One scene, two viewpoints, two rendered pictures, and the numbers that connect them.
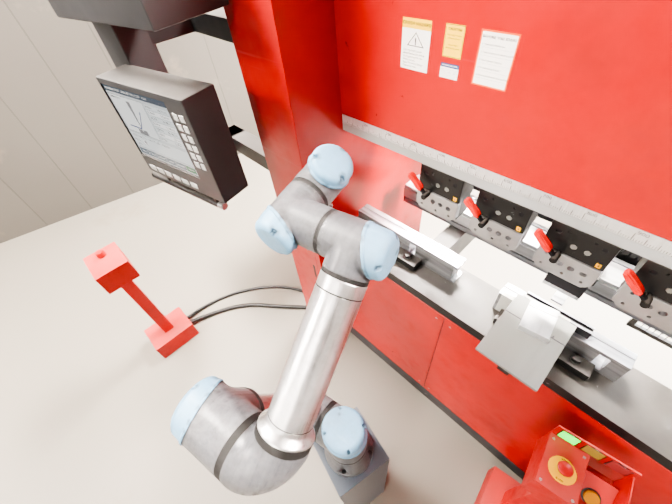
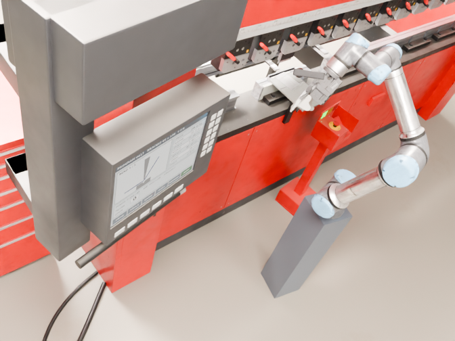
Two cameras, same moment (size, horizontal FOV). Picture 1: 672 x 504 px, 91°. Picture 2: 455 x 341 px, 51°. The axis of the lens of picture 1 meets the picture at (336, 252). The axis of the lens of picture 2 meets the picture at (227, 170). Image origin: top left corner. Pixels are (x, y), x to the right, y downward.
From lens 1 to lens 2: 191 cm
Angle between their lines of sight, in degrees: 65
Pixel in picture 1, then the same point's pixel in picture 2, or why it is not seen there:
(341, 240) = (395, 55)
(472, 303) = (253, 107)
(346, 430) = (348, 176)
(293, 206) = (382, 59)
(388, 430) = (244, 249)
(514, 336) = (296, 93)
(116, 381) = not seen: outside the picture
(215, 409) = (409, 152)
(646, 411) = not seen: hidden behind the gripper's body
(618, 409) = not seen: hidden behind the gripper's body
